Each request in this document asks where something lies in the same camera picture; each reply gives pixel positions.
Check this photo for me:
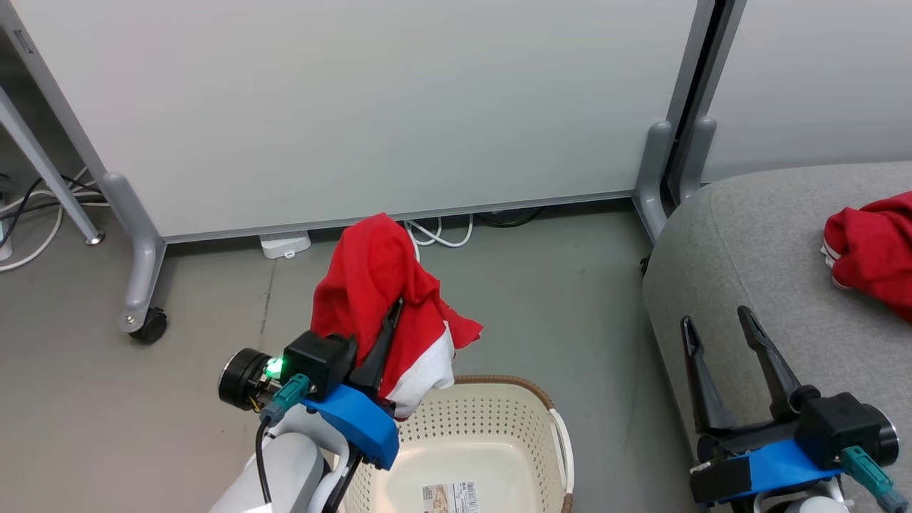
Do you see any cream perforated laundry basket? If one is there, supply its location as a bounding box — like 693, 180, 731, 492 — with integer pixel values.
335, 375, 575, 513

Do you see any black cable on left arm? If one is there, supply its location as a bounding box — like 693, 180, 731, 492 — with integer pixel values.
254, 420, 276, 508

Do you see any white power strip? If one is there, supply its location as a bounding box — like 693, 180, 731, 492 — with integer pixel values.
258, 229, 313, 260

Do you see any thin black floor cable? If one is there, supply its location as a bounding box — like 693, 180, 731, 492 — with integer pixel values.
0, 174, 108, 250

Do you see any left teal cable connector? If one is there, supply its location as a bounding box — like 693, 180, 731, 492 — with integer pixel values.
259, 373, 312, 428

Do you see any grey metal stand leg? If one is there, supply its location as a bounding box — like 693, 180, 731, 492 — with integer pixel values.
0, 84, 107, 247

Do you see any black caster wheel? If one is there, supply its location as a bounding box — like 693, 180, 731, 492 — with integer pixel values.
131, 307, 169, 346

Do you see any white floor cable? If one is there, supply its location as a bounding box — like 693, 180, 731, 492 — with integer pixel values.
0, 167, 109, 274

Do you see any coiled white cable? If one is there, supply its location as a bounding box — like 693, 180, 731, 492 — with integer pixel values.
403, 213, 475, 249

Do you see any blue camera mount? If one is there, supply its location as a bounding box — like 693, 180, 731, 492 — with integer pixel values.
302, 384, 400, 472
734, 437, 845, 501

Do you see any large white partition board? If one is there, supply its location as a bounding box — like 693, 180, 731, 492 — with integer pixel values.
0, 0, 715, 244

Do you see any red and white garment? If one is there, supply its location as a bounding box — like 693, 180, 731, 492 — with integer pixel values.
309, 212, 485, 420

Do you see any right blue camera mount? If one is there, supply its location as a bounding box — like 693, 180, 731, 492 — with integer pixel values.
734, 437, 845, 501

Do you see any grey partition foot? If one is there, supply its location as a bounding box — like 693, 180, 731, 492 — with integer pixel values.
632, 119, 675, 244
99, 171, 168, 334
677, 115, 718, 204

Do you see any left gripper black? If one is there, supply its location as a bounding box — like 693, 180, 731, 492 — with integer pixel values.
218, 297, 405, 412

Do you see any black cable loop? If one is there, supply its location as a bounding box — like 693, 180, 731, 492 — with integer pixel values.
473, 207, 544, 229

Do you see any teal cable connector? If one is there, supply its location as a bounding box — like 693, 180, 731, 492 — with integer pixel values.
841, 446, 911, 513
259, 373, 312, 428

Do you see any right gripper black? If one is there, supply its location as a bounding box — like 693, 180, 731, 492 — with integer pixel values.
680, 306, 901, 468

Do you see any white barcode label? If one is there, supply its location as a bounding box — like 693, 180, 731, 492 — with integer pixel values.
421, 480, 480, 513

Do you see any grey partition panel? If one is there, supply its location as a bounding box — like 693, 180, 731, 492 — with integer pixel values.
695, 0, 912, 185

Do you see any grey fabric sofa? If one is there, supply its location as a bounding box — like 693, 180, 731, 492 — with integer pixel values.
641, 160, 912, 513

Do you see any right teal cable connector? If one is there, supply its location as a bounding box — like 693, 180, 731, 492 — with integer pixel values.
841, 446, 911, 513

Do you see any left blue camera mount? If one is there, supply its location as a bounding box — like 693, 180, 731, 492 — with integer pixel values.
302, 384, 400, 472

